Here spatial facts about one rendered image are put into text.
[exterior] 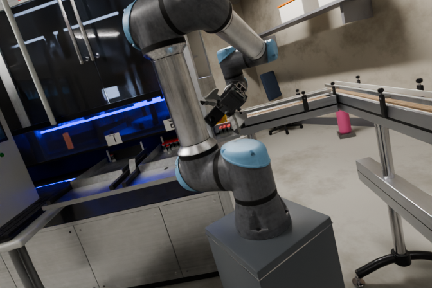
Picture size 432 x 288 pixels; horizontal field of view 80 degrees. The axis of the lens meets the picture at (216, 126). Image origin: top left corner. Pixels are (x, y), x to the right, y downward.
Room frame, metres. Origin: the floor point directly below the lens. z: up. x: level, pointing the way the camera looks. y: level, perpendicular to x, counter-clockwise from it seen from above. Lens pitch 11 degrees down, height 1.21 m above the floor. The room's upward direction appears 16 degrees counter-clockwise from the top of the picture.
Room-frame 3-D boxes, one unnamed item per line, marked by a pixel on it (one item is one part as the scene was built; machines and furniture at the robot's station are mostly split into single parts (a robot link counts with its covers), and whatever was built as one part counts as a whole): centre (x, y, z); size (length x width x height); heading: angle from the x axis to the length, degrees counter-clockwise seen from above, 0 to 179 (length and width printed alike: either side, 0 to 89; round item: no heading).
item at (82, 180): (1.30, 0.57, 0.90); 0.34 x 0.26 x 0.04; 173
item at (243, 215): (0.64, -0.05, 0.84); 0.15 x 0.15 x 0.10
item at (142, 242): (1.95, 0.99, 0.44); 2.06 x 1.00 x 0.88; 83
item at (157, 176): (1.21, 0.41, 0.87); 0.70 x 0.48 x 0.02; 83
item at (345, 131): (3.20, -1.61, 0.31); 0.28 x 0.27 x 0.63; 117
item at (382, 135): (1.08, -0.71, 0.46); 0.09 x 0.09 x 0.77; 83
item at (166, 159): (1.26, 0.23, 0.90); 0.34 x 0.26 x 0.04; 173
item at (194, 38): (1.82, -0.02, 1.51); 0.85 x 0.01 x 0.59; 173
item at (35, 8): (1.43, 0.75, 1.51); 0.47 x 0.01 x 0.59; 83
